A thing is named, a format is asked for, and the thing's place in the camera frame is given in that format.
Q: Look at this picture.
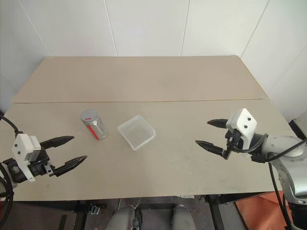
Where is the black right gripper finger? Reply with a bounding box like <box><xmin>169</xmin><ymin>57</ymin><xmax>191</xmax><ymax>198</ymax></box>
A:
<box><xmin>195</xmin><ymin>140</ymin><xmax>228</xmax><ymax>157</ymax></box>
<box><xmin>207</xmin><ymin>118</ymin><xmax>229</xmax><ymax>130</ymax></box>

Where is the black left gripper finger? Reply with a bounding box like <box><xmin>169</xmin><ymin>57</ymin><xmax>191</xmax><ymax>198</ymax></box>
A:
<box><xmin>39</xmin><ymin>136</ymin><xmax>75</xmax><ymax>152</ymax></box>
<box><xmin>53</xmin><ymin>155</ymin><xmax>88</xmax><ymax>178</ymax></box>

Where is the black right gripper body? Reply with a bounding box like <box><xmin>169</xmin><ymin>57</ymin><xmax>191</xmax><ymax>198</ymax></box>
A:
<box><xmin>224</xmin><ymin>129</ymin><xmax>244</xmax><ymax>160</ymax></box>

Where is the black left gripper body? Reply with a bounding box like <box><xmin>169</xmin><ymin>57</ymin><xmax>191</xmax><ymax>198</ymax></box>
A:
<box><xmin>28</xmin><ymin>149</ymin><xmax>59</xmax><ymax>178</ymax></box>

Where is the silver red soda can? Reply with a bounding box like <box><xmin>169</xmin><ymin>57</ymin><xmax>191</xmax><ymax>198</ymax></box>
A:
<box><xmin>81</xmin><ymin>116</ymin><xmax>109</xmax><ymax>141</ymax></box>

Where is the clear square plastic container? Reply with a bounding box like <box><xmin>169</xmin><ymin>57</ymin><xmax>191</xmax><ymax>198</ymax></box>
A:
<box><xmin>117</xmin><ymin>115</ymin><xmax>156</xmax><ymax>151</ymax></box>

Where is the black table leg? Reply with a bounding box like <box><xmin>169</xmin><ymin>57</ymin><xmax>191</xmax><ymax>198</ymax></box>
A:
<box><xmin>74</xmin><ymin>200</ymin><xmax>87</xmax><ymax>230</ymax></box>
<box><xmin>205</xmin><ymin>194</ymin><xmax>225</xmax><ymax>230</ymax></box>

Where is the orange sheet on floor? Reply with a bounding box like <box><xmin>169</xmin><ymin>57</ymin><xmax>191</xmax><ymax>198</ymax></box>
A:
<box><xmin>235</xmin><ymin>191</ymin><xmax>293</xmax><ymax>230</ymax></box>

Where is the grey rounded shape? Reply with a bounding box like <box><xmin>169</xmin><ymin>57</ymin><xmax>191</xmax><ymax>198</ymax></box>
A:
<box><xmin>111</xmin><ymin>205</ymin><xmax>143</xmax><ymax>230</ymax></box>
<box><xmin>170</xmin><ymin>204</ymin><xmax>193</xmax><ymax>230</ymax></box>

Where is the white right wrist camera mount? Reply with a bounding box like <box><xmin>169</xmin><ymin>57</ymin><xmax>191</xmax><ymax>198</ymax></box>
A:
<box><xmin>225</xmin><ymin>108</ymin><xmax>258</xmax><ymax>157</ymax></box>

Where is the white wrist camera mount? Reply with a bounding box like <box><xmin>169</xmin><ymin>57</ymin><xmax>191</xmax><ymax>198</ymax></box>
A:
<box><xmin>12</xmin><ymin>133</ymin><xmax>42</xmax><ymax>184</ymax></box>
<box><xmin>225</xmin><ymin>108</ymin><xmax>258</xmax><ymax>157</ymax></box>

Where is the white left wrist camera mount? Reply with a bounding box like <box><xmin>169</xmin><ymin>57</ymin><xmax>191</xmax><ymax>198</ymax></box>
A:
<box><xmin>12</xmin><ymin>133</ymin><xmax>42</xmax><ymax>184</ymax></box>

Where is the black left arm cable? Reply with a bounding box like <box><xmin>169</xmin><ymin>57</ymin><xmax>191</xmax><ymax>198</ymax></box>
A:
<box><xmin>0</xmin><ymin>115</ymin><xmax>24</xmax><ymax>136</ymax></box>

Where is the grey box at wall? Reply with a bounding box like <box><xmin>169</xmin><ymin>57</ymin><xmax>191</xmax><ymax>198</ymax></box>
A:
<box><xmin>287</xmin><ymin>112</ymin><xmax>307</xmax><ymax>140</ymax></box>

